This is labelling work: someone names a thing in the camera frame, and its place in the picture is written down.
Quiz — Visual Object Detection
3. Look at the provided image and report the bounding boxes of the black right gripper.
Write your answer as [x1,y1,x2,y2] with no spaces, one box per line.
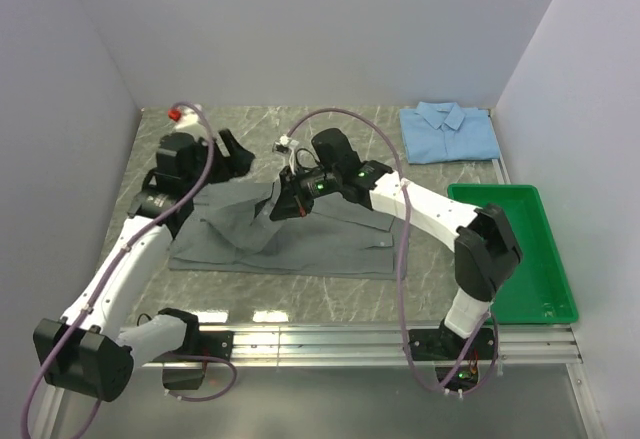
[270,163,341,222]

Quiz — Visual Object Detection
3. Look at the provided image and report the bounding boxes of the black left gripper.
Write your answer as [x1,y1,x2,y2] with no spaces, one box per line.
[184,127,253,195]

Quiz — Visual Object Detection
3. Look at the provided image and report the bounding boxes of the grey long sleeve shirt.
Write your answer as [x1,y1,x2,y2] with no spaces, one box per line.
[168,182,403,280]

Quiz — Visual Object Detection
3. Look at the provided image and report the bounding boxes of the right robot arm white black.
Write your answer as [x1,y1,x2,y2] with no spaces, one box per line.
[270,128,523,359]

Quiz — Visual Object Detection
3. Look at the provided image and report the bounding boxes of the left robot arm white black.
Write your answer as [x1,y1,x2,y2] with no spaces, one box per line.
[33,129,255,402]

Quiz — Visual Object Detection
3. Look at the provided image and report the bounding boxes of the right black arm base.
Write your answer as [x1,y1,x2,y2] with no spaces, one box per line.
[408,324,499,396]

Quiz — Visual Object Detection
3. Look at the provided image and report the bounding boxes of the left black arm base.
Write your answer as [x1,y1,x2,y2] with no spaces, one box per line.
[161,331,234,392]

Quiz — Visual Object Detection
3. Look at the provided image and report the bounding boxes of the folded light blue shirt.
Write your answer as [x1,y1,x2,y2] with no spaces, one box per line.
[399,102,501,165]

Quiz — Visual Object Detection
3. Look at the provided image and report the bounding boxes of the green plastic tray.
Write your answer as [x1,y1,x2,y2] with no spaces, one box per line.
[448,183,579,325]

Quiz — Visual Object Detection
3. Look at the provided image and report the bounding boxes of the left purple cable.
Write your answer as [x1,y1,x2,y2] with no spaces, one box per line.
[19,101,238,439]

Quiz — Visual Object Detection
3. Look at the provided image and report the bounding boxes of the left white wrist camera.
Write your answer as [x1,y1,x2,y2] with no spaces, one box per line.
[167,106,207,140]

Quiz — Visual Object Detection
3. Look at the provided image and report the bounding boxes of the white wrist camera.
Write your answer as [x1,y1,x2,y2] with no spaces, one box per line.
[167,106,207,140]
[272,135,298,156]

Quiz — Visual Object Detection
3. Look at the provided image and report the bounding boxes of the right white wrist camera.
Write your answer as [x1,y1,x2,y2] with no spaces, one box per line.
[272,135,298,156]

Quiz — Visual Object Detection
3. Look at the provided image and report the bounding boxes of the aluminium mounting rail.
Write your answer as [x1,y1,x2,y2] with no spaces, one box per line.
[33,323,605,438]

